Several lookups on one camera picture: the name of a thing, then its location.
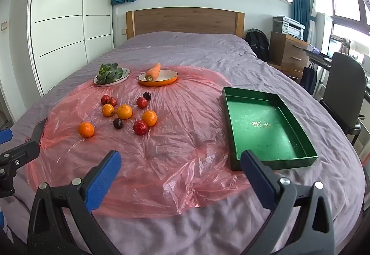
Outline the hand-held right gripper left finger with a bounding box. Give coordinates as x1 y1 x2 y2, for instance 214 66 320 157
27 150 122 255

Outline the black backpack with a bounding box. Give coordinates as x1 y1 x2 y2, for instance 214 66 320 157
245 29 271 62

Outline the navy bag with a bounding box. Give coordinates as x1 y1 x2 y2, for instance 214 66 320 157
299 63 318 95

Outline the white printer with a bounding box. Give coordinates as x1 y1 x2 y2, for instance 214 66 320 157
272 16 305 40

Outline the white wardrobe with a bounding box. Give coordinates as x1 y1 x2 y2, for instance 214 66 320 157
27 0 119 96

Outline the carrot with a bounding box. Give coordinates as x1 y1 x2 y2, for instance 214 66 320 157
145 63 161 82

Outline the orange rimmed white plate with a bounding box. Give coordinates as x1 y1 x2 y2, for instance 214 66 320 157
138 70 179 87

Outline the pink plastic sheet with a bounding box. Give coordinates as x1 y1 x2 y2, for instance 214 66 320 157
25 66 261 218

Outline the grey office chair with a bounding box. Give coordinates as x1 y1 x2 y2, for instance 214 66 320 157
319 52 366 146

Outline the grey desk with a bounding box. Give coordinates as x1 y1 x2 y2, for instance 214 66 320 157
302 43 370 99

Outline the green rectangular tray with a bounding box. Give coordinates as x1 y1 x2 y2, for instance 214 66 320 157
222 86 318 171

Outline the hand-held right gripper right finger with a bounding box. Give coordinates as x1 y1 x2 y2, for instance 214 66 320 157
240 149 336 255

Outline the wooden headboard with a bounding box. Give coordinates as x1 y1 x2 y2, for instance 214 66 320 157
126 7 245 40

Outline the white oval plate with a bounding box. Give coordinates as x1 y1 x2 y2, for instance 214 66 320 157
93 68 131 87

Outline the green bok choy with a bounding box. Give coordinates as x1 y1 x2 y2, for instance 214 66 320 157
96 63 125 84

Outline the wooden dresser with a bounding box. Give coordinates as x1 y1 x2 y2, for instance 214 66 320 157
269 32 309 83

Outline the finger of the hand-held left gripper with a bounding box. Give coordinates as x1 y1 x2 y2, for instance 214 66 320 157
0 129 13 145
0 119 48 198

